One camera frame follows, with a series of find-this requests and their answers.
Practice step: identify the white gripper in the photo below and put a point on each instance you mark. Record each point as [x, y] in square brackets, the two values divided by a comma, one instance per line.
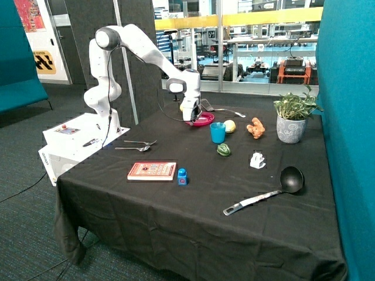
[191, 109]

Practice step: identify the pink plastic plate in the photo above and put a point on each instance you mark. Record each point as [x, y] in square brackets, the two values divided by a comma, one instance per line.
[206, 118]

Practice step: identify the blue plastic cup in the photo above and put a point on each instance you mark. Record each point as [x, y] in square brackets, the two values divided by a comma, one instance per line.
[217, 132]

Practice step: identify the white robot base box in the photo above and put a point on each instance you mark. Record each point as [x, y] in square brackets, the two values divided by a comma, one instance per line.
[65, 142]

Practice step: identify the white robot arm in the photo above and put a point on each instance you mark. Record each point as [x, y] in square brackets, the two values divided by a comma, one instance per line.
[103, 51]

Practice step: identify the black slotted spatula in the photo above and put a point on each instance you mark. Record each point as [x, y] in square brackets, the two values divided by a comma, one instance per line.
[208, 107]

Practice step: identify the yellow lemon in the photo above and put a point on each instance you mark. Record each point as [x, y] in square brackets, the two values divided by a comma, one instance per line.
[230, 126]

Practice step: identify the green bell pepper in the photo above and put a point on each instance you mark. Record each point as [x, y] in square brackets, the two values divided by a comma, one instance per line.
[223, 150]

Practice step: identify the metal fork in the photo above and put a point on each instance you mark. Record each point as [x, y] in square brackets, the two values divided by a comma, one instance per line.
[141, 142]

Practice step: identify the metal spoon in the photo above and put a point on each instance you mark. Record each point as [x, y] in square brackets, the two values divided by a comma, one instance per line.
[141, 149]

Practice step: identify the blue toy block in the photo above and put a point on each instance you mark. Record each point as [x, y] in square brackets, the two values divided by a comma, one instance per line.
[182, 177]

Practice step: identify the red book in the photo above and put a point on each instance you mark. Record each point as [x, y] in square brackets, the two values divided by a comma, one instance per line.
[152, 171]

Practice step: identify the orange teddy bear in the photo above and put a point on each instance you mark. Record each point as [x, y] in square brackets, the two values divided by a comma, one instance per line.
[256, 129]

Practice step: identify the white power adapter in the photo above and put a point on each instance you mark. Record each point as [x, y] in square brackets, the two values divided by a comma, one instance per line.
[257, 160]

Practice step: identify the black tablecloth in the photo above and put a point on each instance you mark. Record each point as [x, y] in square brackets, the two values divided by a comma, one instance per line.
[183, 228]

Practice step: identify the black pen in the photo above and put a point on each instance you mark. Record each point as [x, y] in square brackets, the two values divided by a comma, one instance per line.
[90, 142]

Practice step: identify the potted green plant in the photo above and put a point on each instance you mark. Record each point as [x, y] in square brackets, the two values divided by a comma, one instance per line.
[293, 112]

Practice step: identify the black ladle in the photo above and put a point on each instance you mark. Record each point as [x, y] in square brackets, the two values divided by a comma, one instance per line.
[291, 180]

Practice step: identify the teal sofa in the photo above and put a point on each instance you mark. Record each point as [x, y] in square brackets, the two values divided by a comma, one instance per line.
[20, 85]

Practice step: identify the teal partition wall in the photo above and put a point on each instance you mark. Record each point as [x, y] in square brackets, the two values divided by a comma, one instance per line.
[345, 56]

